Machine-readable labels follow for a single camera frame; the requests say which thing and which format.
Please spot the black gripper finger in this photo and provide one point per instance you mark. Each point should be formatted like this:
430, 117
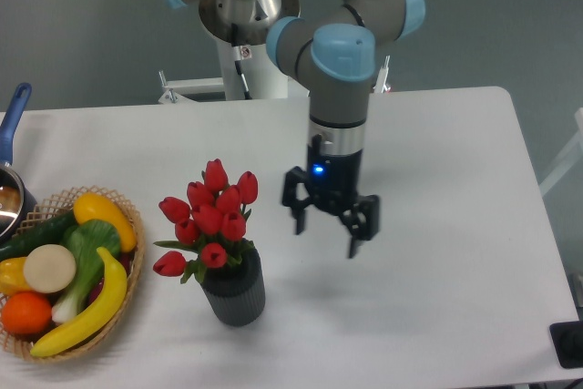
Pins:
362, 220
293, 179

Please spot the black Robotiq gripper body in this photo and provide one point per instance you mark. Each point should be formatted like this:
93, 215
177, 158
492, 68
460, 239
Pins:
332, 181

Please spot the red tulip bouquet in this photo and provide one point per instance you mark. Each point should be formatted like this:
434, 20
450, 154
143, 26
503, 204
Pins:
210, 226

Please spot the dark grey ribbed vase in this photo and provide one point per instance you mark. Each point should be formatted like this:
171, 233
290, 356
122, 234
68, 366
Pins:
237, 296

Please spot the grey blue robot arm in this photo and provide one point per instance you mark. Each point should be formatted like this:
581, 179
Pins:
342, 58

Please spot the red plastic fruit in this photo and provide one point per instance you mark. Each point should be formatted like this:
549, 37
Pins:
126, 261

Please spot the green plastic bok choy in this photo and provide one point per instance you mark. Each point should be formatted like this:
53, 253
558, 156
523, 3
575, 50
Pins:
83, 241

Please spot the black device at edge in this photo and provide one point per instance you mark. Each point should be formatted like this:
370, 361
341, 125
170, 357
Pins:
567, 341

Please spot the green plastic cucumber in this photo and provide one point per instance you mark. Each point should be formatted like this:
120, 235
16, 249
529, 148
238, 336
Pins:
49, 231

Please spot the yellow plastic banana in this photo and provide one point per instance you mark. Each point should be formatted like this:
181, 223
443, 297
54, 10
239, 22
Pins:
94, 317

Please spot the beige round disc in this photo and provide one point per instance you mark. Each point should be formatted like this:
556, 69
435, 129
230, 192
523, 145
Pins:
49, 268

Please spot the yellow plastic bell pepper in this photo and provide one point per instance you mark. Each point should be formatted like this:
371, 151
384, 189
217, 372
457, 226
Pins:
12, 276

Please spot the orange plastic orange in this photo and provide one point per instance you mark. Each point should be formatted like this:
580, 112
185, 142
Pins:
26, 313

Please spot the woven wicker basket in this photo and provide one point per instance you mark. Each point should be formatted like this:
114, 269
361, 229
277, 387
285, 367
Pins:
56, 205

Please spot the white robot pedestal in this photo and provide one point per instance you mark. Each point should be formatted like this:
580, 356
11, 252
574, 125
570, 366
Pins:
264, 43

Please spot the white frame at right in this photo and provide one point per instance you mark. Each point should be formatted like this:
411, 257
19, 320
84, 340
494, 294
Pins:
565, 159

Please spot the blue handled saucepan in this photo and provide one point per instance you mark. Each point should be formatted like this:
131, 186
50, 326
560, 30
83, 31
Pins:
16, 199

